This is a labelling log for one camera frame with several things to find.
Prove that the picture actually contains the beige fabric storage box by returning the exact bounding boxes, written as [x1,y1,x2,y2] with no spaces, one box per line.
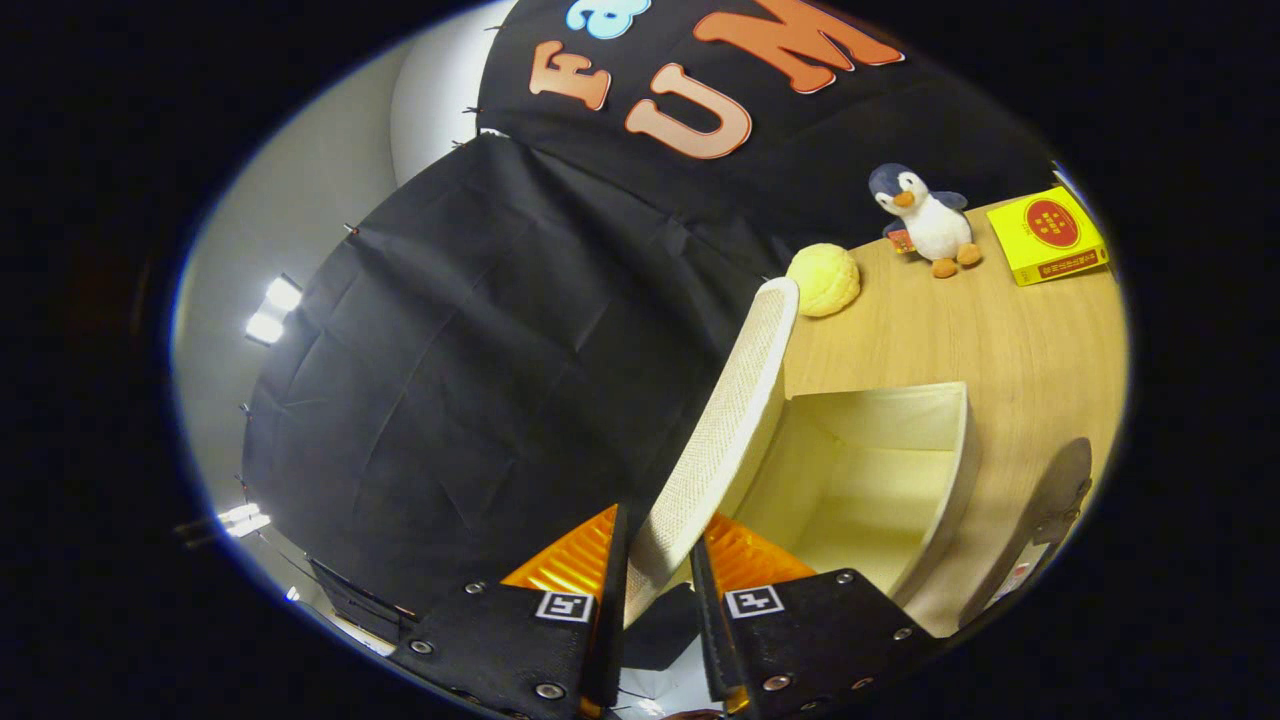
[625,277,981,639]

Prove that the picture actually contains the ceiling light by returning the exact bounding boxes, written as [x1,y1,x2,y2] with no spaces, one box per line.
[180,503,273,541]
[245,275,304,346]

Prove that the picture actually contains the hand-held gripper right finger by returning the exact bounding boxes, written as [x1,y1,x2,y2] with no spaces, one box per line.
[689,513,942,720]

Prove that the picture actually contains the yellow round bun toy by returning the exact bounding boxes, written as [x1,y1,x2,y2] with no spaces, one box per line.
[786,243,861,319]

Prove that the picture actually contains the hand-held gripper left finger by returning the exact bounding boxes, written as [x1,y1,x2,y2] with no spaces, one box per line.
[388,504,630,720]

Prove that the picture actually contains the penguin plush toy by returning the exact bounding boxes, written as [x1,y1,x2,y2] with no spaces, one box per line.
[868,163,983,280]

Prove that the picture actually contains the brown fuzzy shoe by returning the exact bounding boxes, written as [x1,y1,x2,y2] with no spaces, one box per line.
[960,437,1094,629]

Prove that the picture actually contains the yellow book with red circle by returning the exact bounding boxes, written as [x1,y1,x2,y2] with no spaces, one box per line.
[988,186,1109,287]

